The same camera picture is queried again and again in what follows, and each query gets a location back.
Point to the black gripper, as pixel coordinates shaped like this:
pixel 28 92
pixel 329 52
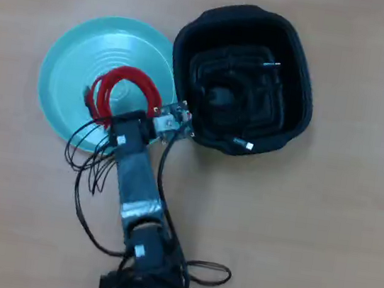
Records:
pixel 129 131

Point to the black square bowl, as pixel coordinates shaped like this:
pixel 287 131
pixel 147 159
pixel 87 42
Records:
pixel 292 93

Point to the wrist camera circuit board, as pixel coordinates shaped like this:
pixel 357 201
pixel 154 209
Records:
pixel 170 123

